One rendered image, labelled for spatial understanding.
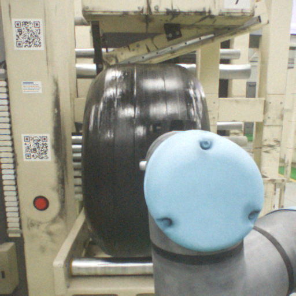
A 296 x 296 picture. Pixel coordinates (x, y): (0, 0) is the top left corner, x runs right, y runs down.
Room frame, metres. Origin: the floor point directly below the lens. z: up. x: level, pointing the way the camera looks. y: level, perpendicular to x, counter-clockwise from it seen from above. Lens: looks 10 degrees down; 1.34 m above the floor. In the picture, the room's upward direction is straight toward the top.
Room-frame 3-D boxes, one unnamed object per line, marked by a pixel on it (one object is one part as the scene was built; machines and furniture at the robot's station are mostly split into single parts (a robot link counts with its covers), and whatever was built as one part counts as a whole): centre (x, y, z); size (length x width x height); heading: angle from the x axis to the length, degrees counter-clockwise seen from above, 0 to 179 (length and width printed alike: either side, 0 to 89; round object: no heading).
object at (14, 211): (0.72, 0.39, 1.19); 0.05 x 0.04 x 0.48; 1
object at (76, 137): (1.15, 0.28, 1.05); 0.20 x 0.15 x 0.30; 91
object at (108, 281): (0.64, 0.05, 0.84); 0.36 x 0.09 x 0.06; 91
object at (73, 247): (0.77, 0.23, 0.90); 0.40 x 0.03 x 0.10; 1
